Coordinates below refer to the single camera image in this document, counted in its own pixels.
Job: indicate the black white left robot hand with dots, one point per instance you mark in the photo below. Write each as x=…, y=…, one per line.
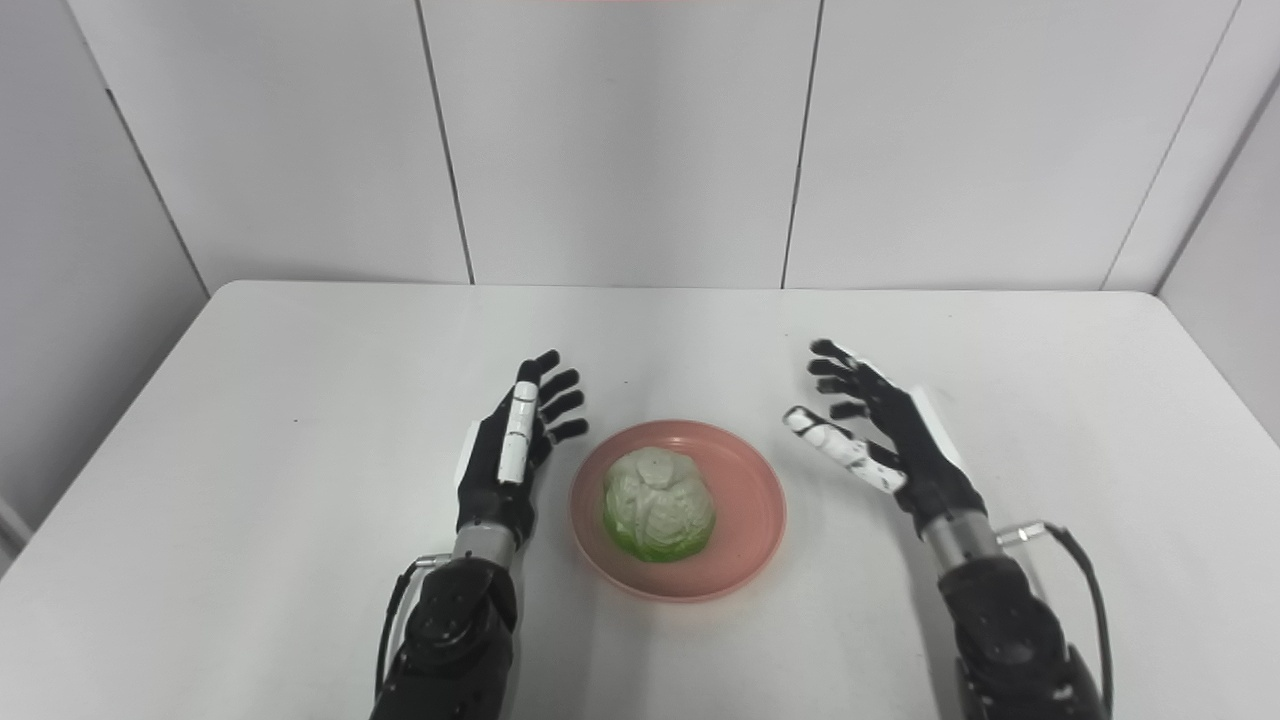
x=490, y=480

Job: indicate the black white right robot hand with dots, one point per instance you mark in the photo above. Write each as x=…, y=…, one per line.
x=920, y=450

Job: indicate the green white toy cabbage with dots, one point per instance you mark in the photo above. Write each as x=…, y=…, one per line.
x=658, y=505

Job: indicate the pink round plate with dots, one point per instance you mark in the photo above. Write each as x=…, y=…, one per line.
x=745, y=520

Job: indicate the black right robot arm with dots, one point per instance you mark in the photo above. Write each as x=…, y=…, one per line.
x=1005, y=625

